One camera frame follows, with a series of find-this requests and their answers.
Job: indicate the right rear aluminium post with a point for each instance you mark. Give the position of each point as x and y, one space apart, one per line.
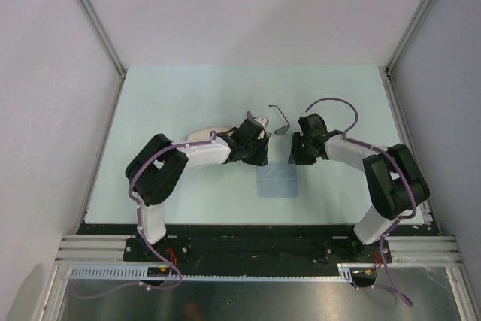
413 27

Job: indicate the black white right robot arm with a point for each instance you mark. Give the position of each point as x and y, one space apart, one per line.
395 182

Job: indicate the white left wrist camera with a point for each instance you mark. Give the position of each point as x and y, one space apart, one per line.
263 121

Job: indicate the black gold aviator sunglasses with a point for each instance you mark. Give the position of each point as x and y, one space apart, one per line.
280 125

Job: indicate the aluminium front frame rail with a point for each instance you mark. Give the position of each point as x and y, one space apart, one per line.
405 251

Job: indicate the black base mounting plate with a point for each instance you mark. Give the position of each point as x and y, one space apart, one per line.
253 267

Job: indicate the pale green glasses case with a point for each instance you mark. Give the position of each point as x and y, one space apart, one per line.
203 134

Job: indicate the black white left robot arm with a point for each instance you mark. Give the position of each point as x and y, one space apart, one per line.
154 173

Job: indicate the blue square cleaning cloth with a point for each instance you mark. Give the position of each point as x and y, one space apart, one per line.
277 180

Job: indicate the aluminium post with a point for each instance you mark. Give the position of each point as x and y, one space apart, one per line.
99 31
413 27

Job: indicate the left rear aluminium post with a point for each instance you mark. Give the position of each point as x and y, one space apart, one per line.
99 31

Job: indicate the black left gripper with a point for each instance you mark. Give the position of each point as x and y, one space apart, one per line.
261 158

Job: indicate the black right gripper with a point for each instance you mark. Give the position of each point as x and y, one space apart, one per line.
295 156

